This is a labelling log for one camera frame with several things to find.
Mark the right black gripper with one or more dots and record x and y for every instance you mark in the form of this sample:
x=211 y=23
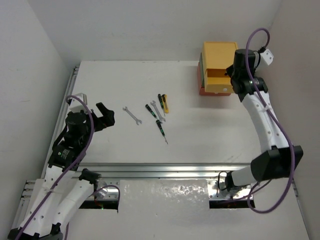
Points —
x=230 y=69

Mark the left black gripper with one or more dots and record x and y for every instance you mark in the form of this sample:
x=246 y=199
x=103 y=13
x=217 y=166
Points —
x=99 y=120

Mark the yellow drawer box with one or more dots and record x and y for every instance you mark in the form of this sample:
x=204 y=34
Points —
x=217 y=56

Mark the yellow utility knife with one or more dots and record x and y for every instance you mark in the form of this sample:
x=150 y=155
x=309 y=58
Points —
x=165 y=104

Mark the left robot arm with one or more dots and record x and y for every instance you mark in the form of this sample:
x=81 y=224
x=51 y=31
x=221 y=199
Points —
x=53 y=205

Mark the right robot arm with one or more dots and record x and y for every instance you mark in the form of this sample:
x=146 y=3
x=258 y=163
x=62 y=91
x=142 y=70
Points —
x=276 y=156

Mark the silver open-end wrench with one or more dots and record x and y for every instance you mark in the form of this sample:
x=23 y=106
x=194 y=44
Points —
x=137 y=121

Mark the red drawer box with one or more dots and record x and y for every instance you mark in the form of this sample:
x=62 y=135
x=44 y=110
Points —
x=202 y=91

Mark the green black screwdriver left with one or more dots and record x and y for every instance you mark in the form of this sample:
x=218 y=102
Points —
x=150 y=111

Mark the green black screwdriver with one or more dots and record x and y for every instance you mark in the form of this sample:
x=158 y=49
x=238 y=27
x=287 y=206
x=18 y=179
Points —
x=159 y=125
x=150 y=111
x=161 y=103

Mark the green drawer box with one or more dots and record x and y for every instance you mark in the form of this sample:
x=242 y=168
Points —
x=201 y=70

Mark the green black screwdriver near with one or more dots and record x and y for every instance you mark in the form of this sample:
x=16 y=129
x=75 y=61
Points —
x=159 y=125

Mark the silver combination wrench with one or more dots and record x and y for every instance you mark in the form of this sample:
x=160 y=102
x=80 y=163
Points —
x=161 y=118

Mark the green black screwdriver far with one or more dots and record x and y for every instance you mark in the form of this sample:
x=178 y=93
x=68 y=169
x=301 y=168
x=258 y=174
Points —
x=161 y=103

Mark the white front cover panel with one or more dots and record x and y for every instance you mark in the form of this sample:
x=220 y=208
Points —
x=179 y=210

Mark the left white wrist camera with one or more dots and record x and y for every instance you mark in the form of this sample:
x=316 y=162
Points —
x=75 y=106

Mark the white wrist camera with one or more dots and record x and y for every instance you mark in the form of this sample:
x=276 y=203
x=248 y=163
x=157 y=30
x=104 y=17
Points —
x=75 y=106
x=266 y=58

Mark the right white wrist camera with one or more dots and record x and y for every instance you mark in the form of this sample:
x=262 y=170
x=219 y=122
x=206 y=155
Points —
x=266 y=58

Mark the aluminium rail frame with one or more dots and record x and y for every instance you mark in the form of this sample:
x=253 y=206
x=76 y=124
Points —
x=197 y=139

